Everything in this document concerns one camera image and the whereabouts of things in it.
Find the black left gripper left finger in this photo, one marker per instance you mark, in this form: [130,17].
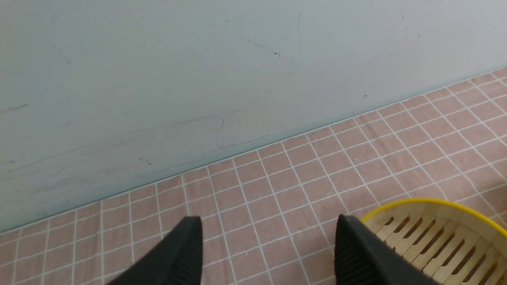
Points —
[176,260]

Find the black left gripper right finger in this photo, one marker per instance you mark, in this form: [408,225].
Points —
[361,258]

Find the pink checkered tablecloth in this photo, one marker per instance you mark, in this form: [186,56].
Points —
[269,214]

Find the bamboo steamer basket yellow rim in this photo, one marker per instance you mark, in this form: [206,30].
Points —
[450,243]

